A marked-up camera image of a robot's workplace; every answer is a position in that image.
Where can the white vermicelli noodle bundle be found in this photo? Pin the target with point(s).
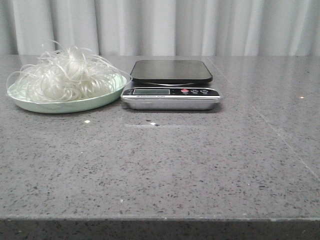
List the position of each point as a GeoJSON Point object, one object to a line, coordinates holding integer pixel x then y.
{"type": "Point", "coordinates": [66, 75]}

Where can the black silver kitchen scale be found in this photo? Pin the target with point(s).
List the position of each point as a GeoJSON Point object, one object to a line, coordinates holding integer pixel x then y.
{"type": "Point", "coordinates": [170, 85]}

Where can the light green round plate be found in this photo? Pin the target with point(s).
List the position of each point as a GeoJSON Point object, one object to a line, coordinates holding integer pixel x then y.
{"type": "Point", "coordinates": [62, 106]}

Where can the white pleated curtain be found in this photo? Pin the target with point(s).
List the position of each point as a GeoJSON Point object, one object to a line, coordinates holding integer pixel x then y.
{"type": "Point", "coordinates": [163, 27]}

